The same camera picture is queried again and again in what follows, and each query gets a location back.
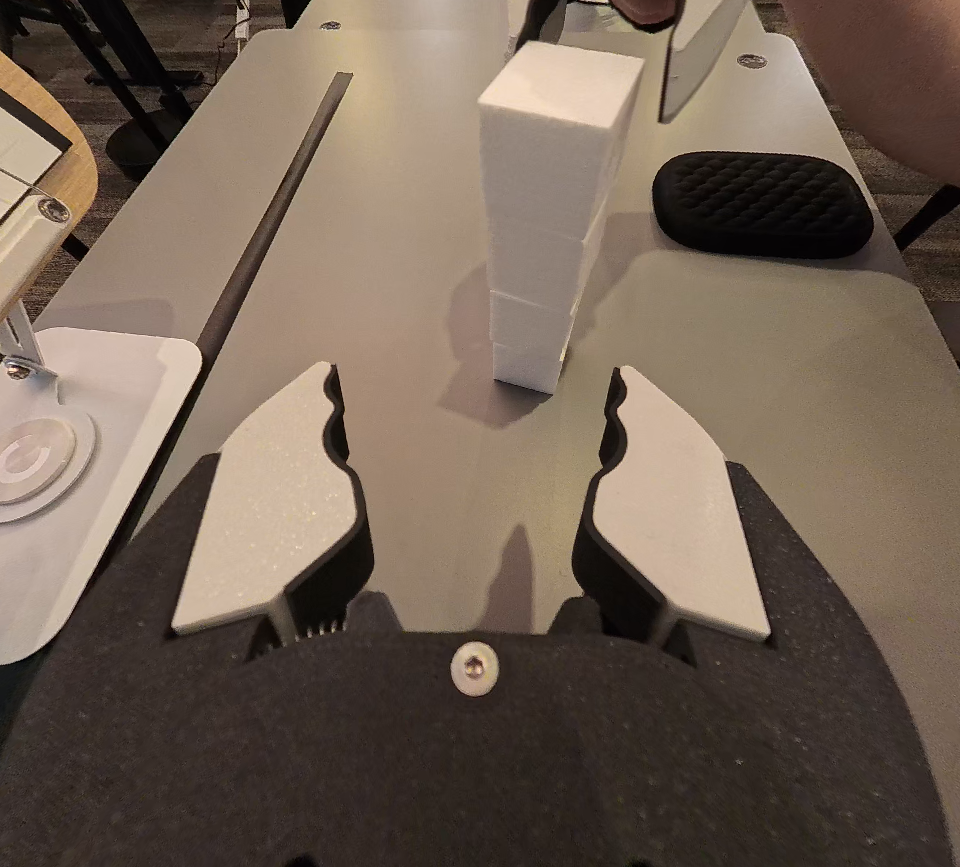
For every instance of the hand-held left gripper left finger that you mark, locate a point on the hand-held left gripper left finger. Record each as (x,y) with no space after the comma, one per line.
(270,529)

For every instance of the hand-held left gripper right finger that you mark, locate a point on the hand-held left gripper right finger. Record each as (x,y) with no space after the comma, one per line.
(675,529)

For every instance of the white foam cube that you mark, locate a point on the white foam cube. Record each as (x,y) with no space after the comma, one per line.
(525,368)
(547,147)
(529,323)
(536,267)

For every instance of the person's right forearm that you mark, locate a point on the person's right forearm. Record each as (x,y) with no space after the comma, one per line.
(885,42)

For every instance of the white document stand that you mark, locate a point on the white document stand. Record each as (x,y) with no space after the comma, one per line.
(135,417)

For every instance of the black mesh wrist rest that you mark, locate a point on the black mesh wrist rest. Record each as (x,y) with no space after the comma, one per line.
(765,207)

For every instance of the white power strip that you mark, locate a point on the white power strip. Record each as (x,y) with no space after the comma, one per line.
(242,19)

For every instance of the black metal leg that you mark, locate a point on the black metal leg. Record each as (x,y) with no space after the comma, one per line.
(926,214)

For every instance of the black floor stand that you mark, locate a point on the black floor stand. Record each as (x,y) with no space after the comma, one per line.
(142,132)

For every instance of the wooden document board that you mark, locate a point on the wooden document board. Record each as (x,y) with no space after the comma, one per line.
(75,154)

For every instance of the printed instruction sheet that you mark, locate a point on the printed instruction sheet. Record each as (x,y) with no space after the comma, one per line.
(22,154)

